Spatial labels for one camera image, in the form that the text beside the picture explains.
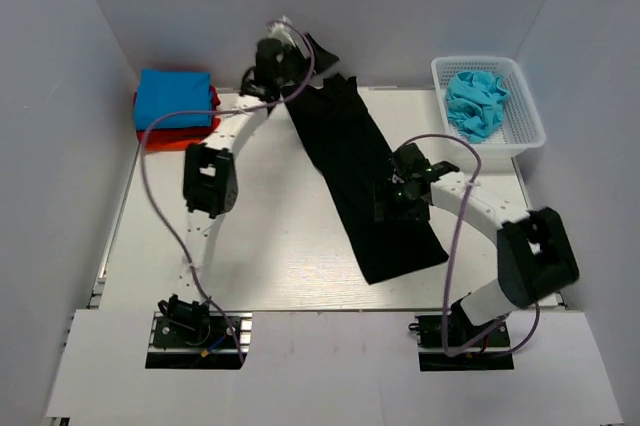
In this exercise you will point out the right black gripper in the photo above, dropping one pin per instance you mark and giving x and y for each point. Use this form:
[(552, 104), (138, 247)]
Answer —
[(385, 190)]

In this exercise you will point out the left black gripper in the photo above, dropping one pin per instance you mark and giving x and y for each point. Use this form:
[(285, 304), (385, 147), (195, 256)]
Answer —
[(304, 62)]

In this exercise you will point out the black t shirt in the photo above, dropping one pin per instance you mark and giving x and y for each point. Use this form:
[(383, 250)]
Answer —
[(346, 146)]

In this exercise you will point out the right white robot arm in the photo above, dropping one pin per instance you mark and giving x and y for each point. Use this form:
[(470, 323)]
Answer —
[(534, 255)]

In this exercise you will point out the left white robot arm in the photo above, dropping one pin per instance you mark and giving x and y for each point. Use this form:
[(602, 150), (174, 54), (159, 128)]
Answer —
[(210, 186)]

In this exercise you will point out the folded red t shirt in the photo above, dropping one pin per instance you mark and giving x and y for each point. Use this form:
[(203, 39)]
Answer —
[(215, 103)]

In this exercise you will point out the crumpled light blue t shirt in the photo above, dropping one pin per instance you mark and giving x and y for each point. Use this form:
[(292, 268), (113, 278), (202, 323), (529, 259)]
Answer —
[(475, 103)]

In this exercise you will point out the folded blue t shirt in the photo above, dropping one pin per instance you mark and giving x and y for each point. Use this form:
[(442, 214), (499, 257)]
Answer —
[(163, 92)]

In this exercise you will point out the folded orange t shirt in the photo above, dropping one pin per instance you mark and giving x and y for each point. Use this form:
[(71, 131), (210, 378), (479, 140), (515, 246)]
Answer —
[(178, 139)]

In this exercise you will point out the white plastic basket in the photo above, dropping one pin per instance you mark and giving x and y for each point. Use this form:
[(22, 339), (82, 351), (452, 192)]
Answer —
[(521, 129)]

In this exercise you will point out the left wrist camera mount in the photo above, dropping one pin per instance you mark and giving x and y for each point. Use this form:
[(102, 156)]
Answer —
[(282, 30)]

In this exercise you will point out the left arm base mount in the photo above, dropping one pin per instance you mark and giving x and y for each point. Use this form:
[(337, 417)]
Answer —
[(191, 336)]

